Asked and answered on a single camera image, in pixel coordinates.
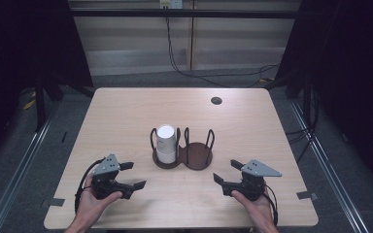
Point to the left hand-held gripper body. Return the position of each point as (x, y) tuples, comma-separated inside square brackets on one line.
[(105, 168)]

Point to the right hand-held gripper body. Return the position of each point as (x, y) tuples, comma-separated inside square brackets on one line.
[(252, 184)]

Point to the metal floor rail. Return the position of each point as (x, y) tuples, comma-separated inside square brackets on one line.
[(324, 161), (24, 165)]

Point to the yellow floor tape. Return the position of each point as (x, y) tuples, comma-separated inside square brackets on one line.
[(29, 104)]

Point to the round dark table grommet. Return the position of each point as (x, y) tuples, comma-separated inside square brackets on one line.
[(216, 100)]

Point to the black curtain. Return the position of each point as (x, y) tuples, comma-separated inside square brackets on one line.
[(353, 64), (13, 48)]

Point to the black horizontal bar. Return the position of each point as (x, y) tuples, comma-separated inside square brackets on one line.
[(126, 13)]

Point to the black metal stand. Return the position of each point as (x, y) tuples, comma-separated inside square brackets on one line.
[(307, 103), (40, 106)]

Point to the person's left hand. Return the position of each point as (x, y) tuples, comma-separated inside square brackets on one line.
[(89, 207)]

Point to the grey tape strip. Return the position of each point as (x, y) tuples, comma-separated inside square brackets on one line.
[(307, 195), (53, 202)]

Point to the white paper cup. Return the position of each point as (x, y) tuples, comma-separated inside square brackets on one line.
[(166, 142)]

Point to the dark wooden double cup holder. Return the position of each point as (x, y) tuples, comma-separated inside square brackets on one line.
[(196, 156)]

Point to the white power outlet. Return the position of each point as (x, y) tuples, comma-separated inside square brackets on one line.
[(171, 4)]

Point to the person's right hand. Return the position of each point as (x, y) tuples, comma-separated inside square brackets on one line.
[(260, 210)]

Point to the small black floor tape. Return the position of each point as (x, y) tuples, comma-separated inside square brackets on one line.
[(64, 137)]

